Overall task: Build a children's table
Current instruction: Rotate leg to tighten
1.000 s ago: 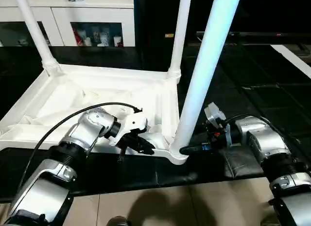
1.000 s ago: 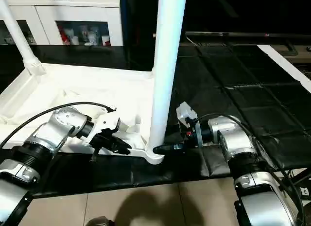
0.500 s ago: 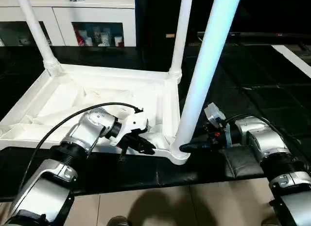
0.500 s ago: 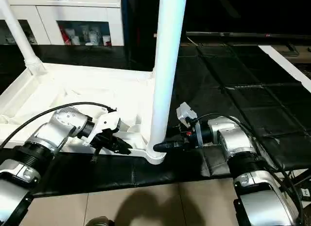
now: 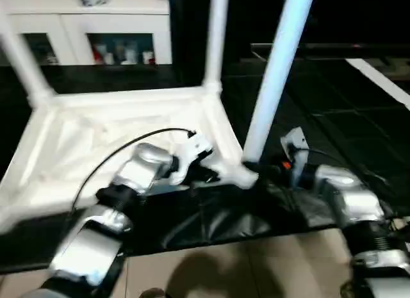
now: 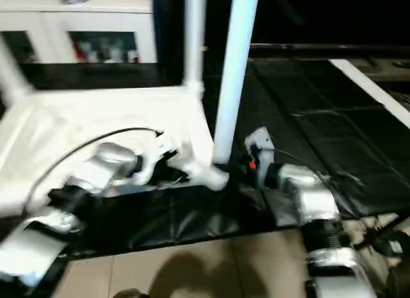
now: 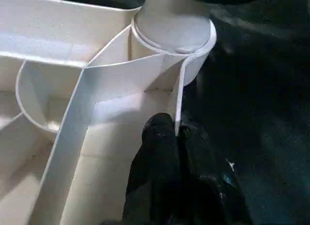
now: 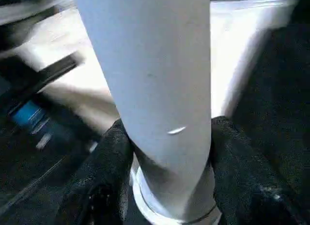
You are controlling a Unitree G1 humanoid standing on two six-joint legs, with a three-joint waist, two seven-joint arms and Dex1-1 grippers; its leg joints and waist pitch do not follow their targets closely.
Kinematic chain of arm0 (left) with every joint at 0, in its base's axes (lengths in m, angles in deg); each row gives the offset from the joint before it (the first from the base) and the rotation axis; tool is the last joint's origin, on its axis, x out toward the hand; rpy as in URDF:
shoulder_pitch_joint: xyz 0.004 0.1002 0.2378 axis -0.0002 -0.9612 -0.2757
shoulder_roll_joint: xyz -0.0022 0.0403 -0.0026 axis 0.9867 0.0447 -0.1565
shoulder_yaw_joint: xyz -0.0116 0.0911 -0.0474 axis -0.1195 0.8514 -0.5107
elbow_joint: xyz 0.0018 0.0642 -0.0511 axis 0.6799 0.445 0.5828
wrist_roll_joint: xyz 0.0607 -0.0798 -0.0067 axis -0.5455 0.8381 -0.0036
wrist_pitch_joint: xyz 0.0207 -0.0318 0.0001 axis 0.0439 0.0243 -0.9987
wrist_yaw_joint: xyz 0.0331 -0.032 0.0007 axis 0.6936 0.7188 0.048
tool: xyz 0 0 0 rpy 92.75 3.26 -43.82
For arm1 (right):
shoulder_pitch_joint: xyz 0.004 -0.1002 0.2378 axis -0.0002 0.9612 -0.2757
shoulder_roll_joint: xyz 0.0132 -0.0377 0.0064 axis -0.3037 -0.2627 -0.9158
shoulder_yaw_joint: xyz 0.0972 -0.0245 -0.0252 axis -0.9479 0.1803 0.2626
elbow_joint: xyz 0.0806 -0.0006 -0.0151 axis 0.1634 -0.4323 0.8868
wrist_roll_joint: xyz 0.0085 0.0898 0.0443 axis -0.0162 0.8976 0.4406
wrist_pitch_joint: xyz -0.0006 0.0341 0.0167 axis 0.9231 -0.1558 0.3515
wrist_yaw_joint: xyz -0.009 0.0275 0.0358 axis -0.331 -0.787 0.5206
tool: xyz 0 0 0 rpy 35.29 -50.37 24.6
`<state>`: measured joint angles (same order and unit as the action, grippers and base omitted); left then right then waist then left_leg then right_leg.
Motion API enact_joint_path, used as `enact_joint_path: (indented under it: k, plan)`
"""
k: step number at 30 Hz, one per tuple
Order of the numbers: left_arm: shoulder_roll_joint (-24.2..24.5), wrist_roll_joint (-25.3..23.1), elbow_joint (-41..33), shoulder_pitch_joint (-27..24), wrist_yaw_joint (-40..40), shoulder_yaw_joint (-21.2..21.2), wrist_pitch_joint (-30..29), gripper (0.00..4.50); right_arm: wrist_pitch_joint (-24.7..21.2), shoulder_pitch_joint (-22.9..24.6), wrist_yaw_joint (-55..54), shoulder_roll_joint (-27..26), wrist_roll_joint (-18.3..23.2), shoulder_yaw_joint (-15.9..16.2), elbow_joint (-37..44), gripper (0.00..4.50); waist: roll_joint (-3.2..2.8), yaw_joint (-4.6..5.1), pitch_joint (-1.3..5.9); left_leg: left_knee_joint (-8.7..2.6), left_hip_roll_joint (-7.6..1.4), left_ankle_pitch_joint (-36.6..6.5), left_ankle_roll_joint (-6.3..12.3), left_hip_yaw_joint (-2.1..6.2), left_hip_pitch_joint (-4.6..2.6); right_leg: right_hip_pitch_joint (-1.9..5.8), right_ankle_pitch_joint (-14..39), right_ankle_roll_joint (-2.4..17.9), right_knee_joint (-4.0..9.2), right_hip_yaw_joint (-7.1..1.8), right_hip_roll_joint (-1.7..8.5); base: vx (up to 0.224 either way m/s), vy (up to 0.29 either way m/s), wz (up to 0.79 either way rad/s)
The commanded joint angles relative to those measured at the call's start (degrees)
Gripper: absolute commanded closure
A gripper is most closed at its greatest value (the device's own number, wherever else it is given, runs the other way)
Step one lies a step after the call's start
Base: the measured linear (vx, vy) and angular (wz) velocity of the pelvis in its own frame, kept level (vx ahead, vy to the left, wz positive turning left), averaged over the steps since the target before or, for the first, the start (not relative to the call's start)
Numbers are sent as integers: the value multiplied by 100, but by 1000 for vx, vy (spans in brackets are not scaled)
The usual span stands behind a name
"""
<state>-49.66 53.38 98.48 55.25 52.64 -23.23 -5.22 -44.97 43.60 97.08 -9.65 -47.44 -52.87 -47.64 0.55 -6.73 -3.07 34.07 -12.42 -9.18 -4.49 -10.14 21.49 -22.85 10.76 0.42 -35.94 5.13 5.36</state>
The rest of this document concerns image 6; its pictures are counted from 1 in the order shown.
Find black mat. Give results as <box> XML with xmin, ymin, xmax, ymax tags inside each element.
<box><xmin>0</xmin><ymin>59</ymin><xmax>410</xmax><ymax>260</ymax></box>

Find dark rounded foot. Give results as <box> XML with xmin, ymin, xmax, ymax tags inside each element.
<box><xmin>115</xmin><ymin>288</ymin><xmax>151</xmax><ymax>298</ymax></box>

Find black box gold label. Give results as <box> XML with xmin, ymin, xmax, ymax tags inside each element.
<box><xmin>153</xmin><ymin>0</ymin><xmax>254</xmax><ymax>87</ymax></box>

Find white flat board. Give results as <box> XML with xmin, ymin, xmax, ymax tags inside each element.
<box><xmin>329</xmin><ymin>59</ymin><xmax>410</xmax><ymax>129</ymax></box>

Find black stand leg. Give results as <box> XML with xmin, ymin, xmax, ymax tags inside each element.
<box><xmin>361</xmin><ymin>214</ymin><xmax>410</xmax><ymax>244</ymax></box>

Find grey floor box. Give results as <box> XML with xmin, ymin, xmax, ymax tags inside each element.
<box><xmin>386</xmin><ymin>236</ymin><xmax>410</xmax><ymax>258</ymax></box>

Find white cabinet glass doors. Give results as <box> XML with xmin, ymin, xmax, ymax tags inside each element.
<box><xmin>0</xmin><ymin>3</ymin><xmax>160</xmax><ymax>64</ymax></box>

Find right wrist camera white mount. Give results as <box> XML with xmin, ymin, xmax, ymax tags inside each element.
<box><xmin>245</xmin><ymin>126</ymin><xmax>277</xmax><ymax>187</ymax></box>

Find black left camera cable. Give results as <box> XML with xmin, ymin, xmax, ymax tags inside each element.
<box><xmin>20</xmin><ymin>127</ymin><xmax>165</xmax><ymax>215</ymax></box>

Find silver metal rail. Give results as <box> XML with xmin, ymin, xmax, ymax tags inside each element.
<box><xmin>249</xmin><ymin>43</ymin><xmax>410</xmax><ymax>51</ymax></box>

